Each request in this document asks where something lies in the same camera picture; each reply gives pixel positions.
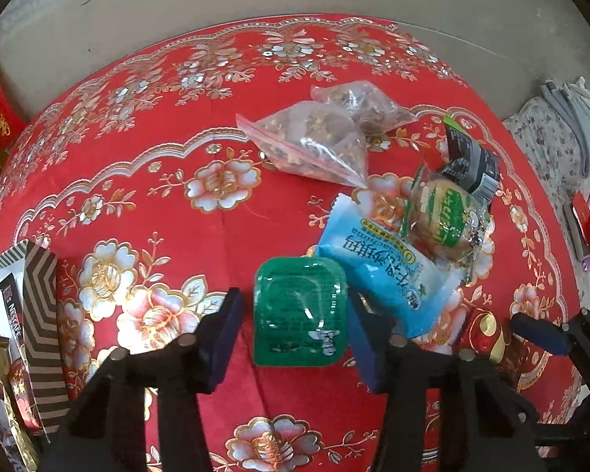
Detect grey garment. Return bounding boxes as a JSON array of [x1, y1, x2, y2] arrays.
[[541, 77, 590, 178]]

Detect green snack tray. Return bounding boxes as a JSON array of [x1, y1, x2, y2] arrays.
[[252, 256, 350, 367]]

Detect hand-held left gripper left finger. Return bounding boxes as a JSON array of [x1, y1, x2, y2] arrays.
[[37, 286, 247, 472]]

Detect black green-edged snack packet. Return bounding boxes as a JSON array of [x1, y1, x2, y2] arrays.
[[433, 114, 501, 202]]

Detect red gold foil snack packet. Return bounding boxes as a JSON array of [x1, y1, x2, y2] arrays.
[[459, 307, 527, 389]]

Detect floral blanket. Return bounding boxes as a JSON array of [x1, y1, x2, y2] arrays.
[[501, 93, 590, 207]]

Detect red paper bag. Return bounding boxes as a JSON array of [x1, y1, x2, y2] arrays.
[[570, 191, 590, 229]]

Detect large clear zip bag nuts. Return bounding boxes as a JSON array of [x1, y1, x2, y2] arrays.
[[236, 101, 369, 190]]

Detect striped rim cardboard box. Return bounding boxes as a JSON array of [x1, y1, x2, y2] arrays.
[[0, 238, 72, 472]]

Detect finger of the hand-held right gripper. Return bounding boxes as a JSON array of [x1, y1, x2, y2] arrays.
[[536, 420, 590, 450], [510, 309, 590, 404]]

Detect small clear zip bag nuts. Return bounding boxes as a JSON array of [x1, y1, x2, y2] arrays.
[[310, 80, 419, 136]]

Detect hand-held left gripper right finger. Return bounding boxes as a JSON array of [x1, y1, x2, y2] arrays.
[[347, 292, 542, 472]]

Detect clear green-label bun packet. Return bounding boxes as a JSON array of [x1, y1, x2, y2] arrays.
[[400, 162, 495, 286]]

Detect light blue snack packet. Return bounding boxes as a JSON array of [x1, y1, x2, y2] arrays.
[[317, 194, 465, 340]]

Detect dark brown chocolate bar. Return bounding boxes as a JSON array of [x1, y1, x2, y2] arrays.
[[0, 275, 30, 369]]

